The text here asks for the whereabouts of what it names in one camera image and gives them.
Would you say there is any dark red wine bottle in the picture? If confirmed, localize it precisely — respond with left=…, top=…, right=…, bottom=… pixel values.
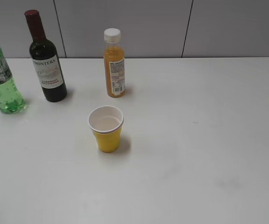
left=24, top=9, right=67, bottom=102

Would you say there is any yellow paper cup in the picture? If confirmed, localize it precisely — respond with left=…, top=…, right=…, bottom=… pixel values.
left=88, top=105, right=124, bottom=153

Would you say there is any green sprite bottle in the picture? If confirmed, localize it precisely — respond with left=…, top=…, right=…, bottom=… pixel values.
left=0, top=47, right=25, bottom=113

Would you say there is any orange juice bottle white cap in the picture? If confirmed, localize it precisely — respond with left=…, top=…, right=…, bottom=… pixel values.
left=104, top=28, right=125, bottom=98

